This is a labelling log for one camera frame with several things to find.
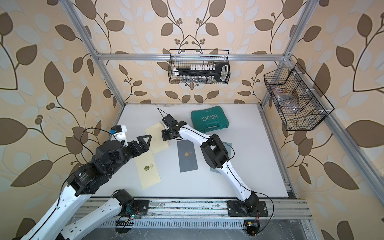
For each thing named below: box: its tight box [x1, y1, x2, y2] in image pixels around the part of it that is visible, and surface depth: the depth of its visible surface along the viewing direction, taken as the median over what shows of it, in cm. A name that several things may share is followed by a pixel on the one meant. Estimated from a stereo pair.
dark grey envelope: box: [177, 139, 199, 173], surface depth 95 cm
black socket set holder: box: [173, 62, 230, 83], surface depth 86 cm
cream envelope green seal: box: [135, 150, 162, 189], surface depth 88 cm
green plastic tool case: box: [190, 106, 229, 134], surface depth 108 cm
